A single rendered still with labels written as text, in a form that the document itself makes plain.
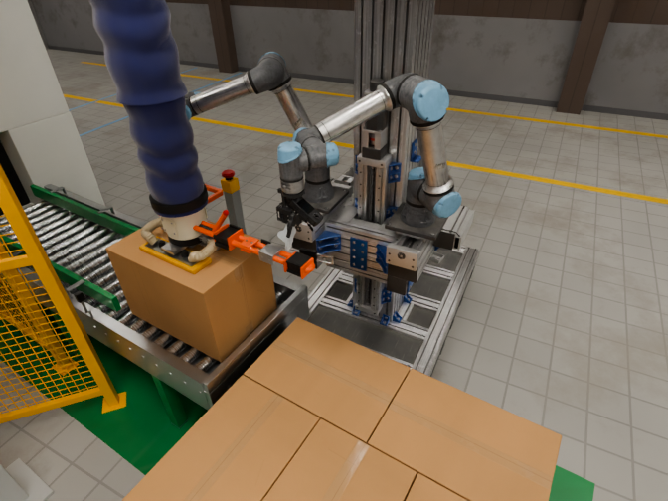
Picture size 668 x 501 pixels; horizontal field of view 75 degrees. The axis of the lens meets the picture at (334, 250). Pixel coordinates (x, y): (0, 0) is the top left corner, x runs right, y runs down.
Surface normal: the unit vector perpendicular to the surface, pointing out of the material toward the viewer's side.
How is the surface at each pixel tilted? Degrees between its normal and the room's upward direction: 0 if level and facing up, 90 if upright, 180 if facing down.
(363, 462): 0
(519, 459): 0
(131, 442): 0
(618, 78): 90
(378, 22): 90
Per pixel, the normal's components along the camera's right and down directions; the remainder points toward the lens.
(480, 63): -0.45, 0.53
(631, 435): -0.02, -0.81
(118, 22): 0.13, 0.29
